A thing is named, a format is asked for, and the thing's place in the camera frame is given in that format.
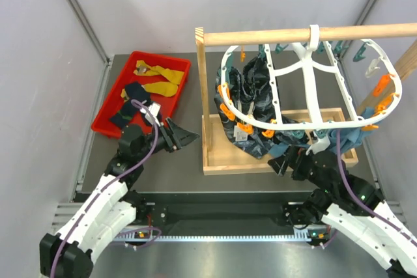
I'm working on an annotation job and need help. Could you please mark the white round clip hanger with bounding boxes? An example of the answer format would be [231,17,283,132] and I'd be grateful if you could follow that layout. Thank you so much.
[205,23,416,131]

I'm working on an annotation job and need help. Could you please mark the yellow sock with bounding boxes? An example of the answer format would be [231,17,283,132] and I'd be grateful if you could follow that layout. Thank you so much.
[134,60,184,85]
[121,81,178,100]

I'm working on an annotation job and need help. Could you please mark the navy sock green stripe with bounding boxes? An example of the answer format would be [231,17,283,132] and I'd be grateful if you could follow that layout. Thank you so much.
[131,90,162,126]

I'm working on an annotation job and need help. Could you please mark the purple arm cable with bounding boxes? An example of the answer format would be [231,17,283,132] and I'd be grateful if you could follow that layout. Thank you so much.
[48,99,160,278]
[334,130,417,246]

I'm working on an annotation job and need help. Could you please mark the dark patterned cloth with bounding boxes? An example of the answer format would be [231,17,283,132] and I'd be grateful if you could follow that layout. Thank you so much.
[214,57,309,159]

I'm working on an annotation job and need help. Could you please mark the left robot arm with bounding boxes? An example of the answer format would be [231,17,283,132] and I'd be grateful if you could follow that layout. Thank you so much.
[39,118,199,277]

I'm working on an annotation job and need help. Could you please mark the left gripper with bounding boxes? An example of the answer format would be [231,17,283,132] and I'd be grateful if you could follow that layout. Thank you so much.
[136,117,201,161]

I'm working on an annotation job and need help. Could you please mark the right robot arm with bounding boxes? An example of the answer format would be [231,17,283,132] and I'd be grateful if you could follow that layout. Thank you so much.
[268,146,416,277]

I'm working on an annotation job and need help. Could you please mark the yellow sock lower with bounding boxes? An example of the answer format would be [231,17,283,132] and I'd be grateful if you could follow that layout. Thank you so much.
[121,81,178,100]

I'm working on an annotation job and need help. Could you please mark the yellow sock upper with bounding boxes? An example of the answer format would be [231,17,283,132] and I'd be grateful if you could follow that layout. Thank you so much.
[134,60,184,85]

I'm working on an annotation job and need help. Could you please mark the blue cloth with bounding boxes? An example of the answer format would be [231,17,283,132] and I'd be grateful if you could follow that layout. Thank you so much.
[266,107,375,165]

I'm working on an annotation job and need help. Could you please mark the navy sock with santa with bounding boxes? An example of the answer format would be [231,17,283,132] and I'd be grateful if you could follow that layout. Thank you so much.
[109,98,139,129]

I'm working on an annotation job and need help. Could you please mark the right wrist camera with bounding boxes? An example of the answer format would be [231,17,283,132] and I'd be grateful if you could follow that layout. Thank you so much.
[306,135,330,155]

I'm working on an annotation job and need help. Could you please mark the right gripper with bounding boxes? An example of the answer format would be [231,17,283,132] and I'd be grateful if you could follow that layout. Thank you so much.
[268,143,334,195]

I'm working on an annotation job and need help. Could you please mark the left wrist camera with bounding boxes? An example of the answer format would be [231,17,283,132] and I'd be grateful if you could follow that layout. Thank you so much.
[139,102,162,127]

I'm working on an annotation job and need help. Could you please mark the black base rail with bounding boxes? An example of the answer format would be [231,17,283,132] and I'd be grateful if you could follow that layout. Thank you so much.
[110,191,330,236]

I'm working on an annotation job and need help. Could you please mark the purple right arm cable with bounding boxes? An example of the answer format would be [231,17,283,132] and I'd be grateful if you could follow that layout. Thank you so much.
[334,130,417,246]

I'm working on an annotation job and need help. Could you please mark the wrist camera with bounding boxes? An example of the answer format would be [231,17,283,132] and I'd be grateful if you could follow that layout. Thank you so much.
[306,135,330,155]
[139,102,162,127]

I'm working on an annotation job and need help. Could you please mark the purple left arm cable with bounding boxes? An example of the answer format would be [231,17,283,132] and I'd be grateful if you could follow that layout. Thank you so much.
[48,99,160,278]

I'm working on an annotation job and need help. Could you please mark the red plastic tray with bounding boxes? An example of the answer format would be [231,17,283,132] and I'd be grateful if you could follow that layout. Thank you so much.
[91,51,191,138]

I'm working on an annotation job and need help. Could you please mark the wooden hanging rack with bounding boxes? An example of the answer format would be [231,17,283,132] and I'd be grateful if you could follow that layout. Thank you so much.
[195,27,416,175]

